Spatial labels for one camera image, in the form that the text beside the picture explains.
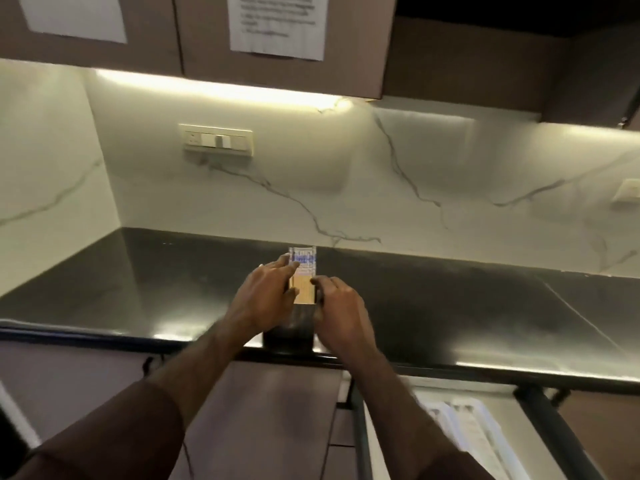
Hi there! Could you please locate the person's right hand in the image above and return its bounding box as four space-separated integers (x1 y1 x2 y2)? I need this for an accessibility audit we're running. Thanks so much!
310 276 380 358

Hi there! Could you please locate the person's left hand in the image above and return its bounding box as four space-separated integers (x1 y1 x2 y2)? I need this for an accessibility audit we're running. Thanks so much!
227 259 301 337

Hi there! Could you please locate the white and tan printed packet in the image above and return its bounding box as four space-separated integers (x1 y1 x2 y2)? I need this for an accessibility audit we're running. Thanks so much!
285 246 321 306

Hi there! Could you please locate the person's left forearm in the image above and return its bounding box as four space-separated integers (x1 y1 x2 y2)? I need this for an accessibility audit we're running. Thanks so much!
0 315 266 480

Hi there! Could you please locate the person's right forearm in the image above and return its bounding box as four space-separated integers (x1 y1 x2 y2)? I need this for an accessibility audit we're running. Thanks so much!
325 340 496 480

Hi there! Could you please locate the brown lower cabinet door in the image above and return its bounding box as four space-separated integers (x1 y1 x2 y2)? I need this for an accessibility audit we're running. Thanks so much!
0 340 166 445
182 361 347 480

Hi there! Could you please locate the brown cabinet door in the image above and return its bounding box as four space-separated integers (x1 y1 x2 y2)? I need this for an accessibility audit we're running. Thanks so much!
0 340 166 445
0 0 184 78
173 0 398 100
182 361 347 480

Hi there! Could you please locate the under-cabinet light strip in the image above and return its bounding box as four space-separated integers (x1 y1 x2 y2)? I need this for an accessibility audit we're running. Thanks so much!
92 69 368 111

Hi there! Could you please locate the brown upper cabinet door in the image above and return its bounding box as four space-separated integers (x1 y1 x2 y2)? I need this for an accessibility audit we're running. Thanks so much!
173 0 398 100
0 0 184 78

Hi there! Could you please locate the printed white paper sheet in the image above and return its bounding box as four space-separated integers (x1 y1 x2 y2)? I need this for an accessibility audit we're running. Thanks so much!
227 0 330 61

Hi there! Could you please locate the dark brown upper cabinet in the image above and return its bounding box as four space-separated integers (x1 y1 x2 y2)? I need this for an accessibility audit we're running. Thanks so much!
382 0 640 131

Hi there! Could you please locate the blank white paper sheet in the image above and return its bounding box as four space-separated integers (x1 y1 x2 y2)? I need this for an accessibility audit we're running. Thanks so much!
17 0 128 44

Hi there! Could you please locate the cream wall switch panel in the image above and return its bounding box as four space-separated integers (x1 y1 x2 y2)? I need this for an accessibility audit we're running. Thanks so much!
178 124 255 157

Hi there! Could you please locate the black metal frame bar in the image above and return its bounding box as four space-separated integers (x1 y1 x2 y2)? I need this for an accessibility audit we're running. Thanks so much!
515 386 608 480

